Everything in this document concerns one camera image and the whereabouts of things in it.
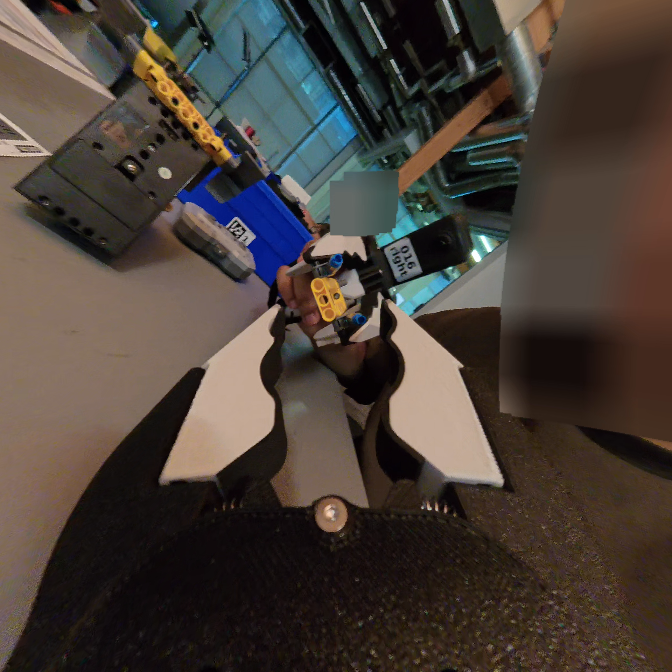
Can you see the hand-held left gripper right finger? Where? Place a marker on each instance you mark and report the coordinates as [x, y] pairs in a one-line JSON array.
[[441, 414]]

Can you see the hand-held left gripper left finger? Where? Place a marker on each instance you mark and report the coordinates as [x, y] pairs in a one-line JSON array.
[[220, 414]]

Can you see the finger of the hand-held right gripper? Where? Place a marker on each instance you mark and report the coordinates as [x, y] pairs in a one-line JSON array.
[[362, 328], [328, 246]]

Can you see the small yellow toy brick part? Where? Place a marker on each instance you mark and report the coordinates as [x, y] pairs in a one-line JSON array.
[[326, 299]]

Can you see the person's right forearm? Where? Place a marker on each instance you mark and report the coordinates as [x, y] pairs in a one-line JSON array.
[[367, 383]]

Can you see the person's right hand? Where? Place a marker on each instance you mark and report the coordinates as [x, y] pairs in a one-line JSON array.
[[298, 294]]

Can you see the blue plastic bin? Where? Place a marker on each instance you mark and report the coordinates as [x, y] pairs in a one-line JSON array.
[[262, 210]]

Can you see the person's brown sweater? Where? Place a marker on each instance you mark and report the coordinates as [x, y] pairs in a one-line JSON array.
[[462, 336]]

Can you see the grey round toy hub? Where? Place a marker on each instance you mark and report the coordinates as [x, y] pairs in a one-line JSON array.
[[210, 236]]

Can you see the yellow perforated toy beam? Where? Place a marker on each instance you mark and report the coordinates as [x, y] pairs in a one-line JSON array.
[[178, 102]]

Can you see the black toy battery box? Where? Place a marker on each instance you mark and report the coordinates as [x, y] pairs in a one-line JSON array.
[[105, 173]]

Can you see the yellow black instruction booklet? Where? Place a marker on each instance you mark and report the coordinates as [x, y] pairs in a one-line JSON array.
[[15, 139]]

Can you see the white paper stack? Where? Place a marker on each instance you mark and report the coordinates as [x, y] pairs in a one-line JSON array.
[[31, 47]]

